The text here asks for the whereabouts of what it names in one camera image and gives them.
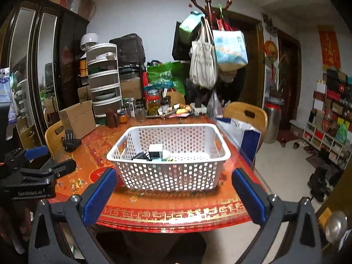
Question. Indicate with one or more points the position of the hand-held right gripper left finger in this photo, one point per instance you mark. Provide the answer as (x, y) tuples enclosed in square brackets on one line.
[(99, 195)]

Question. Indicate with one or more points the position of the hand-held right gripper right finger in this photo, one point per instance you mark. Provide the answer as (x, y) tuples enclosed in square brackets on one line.
[(249, 198)]

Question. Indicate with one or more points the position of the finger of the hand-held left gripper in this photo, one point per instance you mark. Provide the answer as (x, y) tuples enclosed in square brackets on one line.
[(64, 167), (37, 152)]

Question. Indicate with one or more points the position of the white power adapter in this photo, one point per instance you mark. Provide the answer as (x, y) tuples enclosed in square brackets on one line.
[(155, 151)]

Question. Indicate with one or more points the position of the white perforated plastic basket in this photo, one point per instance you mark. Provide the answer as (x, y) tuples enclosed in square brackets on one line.
[(170, 176)]

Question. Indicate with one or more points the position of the open cardboard box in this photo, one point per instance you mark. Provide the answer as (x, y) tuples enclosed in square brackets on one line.
[(78, 121)]

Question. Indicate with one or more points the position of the white and blue paper bag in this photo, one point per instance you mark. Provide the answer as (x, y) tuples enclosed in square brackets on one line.
[(251, 145)]

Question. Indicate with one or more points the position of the black flat device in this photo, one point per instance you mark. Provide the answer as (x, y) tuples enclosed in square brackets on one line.
[(140, 156)]

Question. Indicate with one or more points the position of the brown ceramic jar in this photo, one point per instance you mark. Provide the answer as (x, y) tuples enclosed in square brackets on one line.
[(112, 119)]

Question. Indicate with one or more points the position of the black boots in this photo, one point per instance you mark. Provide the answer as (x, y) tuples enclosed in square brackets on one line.
[(319, 183)]

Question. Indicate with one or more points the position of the orange-filled small jar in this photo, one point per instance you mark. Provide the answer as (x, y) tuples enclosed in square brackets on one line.
[(123, 117)]

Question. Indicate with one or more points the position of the stainless steel canister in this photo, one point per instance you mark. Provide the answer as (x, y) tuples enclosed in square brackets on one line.
[(272, 123)]

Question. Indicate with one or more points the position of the white cube shelf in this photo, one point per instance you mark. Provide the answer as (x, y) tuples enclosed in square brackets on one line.
[(316, 137)]

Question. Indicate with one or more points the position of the empty glass jar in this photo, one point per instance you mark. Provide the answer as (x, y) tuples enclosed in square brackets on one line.
[(140, 114)]

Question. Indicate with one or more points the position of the white plastic drawer tower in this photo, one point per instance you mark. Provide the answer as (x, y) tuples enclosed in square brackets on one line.
[(106, 85)]

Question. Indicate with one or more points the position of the black glass-door cabinet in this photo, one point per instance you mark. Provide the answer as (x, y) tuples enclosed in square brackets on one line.
[(68, 60)]

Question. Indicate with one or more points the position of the clear plastic bag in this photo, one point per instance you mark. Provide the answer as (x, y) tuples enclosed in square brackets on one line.
[(214, 106)]

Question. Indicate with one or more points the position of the white power strip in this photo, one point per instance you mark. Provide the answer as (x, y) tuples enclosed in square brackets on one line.
[(198, 110)]

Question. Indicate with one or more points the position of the brown cardboard carton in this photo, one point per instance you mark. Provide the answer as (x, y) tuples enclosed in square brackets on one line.
[(131, 88)]

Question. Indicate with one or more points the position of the red-lidded glass jar of olives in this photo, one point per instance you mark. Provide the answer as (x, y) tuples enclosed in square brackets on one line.
[(153, 106)]

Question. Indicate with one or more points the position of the potted plant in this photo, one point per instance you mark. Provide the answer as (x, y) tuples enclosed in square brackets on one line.
[(276, 93)]

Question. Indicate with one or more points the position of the white fan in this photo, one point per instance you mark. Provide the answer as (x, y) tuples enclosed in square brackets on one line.
[(89, 40)]

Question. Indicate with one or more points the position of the stack of gift boxes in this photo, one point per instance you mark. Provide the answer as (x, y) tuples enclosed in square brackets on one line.
[(332, 99)]

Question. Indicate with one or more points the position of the black covered crate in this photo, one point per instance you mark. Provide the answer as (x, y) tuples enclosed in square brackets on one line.
[(128, 49)]

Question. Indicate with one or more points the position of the green shopping bag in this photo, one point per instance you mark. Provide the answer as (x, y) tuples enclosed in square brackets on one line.
[(167, 74)]

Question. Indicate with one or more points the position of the beige canvas tote bag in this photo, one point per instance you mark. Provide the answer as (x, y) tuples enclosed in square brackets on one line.
[(203, 66)]

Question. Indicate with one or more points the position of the red fan-shaped door ornament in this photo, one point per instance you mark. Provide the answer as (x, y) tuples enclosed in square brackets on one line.
[(271, 50)]

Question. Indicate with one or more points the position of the teal printed bag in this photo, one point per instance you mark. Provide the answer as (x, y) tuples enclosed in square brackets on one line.
[(229, 49)]

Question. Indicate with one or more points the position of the red wrapped packages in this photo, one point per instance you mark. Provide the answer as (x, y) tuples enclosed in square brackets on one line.
[(79, 2)]

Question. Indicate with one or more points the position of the green paper bag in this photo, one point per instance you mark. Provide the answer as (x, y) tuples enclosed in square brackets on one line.
[(189, 24)]

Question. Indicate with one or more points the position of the wooden coat rack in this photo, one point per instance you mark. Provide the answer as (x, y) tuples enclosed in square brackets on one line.
[(209, 11)]

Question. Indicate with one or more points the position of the black clamp mount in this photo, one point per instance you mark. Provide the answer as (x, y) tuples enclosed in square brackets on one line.
[(70, 143)]

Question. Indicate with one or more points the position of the red wall scroll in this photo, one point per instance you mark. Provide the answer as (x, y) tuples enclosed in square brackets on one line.
[(328, 46)]

